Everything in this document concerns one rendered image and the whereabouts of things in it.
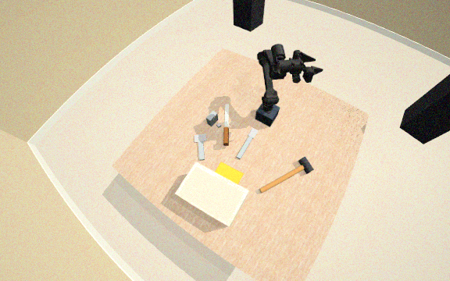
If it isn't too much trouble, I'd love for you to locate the mallet with wooden handle and black head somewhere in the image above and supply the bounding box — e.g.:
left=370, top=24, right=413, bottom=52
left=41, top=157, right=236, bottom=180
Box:
left=259, top=157, right=314, bottom=193

